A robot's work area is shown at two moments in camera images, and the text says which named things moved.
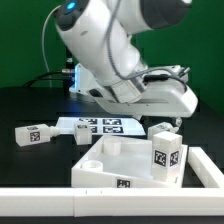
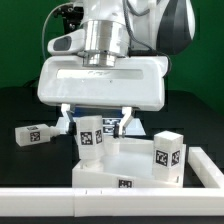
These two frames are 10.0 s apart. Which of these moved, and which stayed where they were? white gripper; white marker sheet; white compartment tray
Moved: white gripper
Stayed: white compartment tray; white marker sheet
